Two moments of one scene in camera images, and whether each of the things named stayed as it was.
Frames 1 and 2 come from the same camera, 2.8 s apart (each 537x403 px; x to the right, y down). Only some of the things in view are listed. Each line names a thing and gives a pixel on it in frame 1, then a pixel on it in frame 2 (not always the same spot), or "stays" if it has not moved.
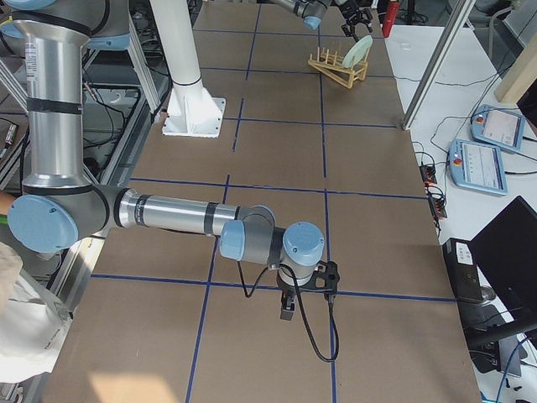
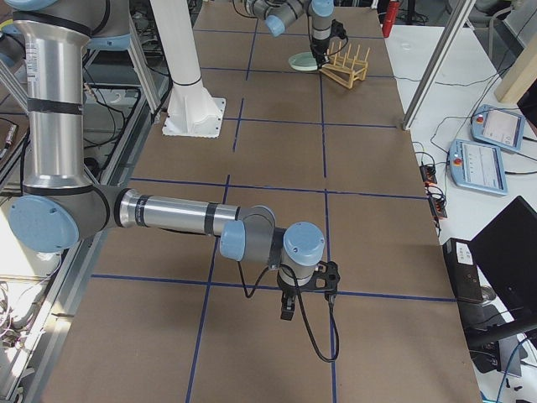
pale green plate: (357, 51) → (304, 61)
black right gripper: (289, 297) stays
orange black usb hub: (428, 175) stays
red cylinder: (390, 18) stays
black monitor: (505, 251) stays
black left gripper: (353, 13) → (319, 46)
